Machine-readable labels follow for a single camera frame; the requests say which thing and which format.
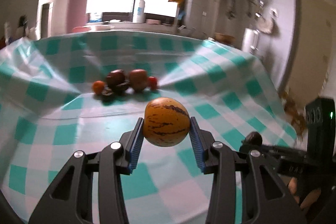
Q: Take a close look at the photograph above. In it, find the red tomato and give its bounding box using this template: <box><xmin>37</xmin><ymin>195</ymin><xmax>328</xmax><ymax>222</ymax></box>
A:
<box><xmin>147</xmin><ymin>76</ymin><xmax>158</xmax><ymax>90</ymax></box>

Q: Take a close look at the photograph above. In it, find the dark red wrinkled fruit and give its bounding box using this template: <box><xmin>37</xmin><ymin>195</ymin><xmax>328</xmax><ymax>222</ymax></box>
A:
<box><xmin>105</xmin><ymin>69</ymin><xmax>126</xmax><ymax>88</ymax></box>

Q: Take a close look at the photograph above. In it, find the pink thermos jug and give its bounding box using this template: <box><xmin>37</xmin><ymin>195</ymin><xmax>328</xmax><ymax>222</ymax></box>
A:
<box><xmin>66</xmin><ymin>0</ymin><xmax>88</xmax><ymax>34</ymax></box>

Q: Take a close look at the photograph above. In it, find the right hand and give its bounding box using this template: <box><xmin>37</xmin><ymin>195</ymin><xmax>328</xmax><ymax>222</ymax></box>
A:
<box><xmin>287</xmin><ymin>177</ymin><xmax>322</xmax><ymax>211</ymax></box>

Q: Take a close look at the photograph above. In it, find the striped yellow pepino melon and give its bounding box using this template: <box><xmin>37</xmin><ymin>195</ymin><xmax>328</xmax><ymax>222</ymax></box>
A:
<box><xmin>143</xmin><ymin>97</ymin><xmax>191</xmax><ymax>147</ymax></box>

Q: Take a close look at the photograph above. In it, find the small orange tangerine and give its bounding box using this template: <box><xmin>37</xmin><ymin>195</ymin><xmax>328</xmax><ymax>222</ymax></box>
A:
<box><xmin>92</xmin><ymin>81</ymin><xmax>105</xmax><ymax>96</ymax></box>

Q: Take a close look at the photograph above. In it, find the green checkered tablecloth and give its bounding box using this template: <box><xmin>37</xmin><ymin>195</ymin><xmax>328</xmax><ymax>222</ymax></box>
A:
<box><xmin>1</xmin><ymin>31</ymin><xmax>296</xmax><ymax>221</ymax></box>

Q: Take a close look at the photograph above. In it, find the white blue-label bottle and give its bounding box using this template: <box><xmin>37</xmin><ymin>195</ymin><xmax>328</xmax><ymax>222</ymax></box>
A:
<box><xmin>132</xmin><ymin>0</ymin><xmax>145</xmax><ymax>23</ymax></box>

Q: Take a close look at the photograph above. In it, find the large red apple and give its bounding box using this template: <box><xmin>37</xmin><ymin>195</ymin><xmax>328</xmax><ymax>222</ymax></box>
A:
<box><xmin>129</xmin><ymin>69</ymin><xmax>148</xmax><ymax>92</ymax></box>

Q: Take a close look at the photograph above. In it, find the dark passion fruit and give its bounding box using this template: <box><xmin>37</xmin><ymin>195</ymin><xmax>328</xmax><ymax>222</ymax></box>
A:
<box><xmin>101</xmin><ymin>86</ymin><xmax>115</xmax><ymax>102</ymax></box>

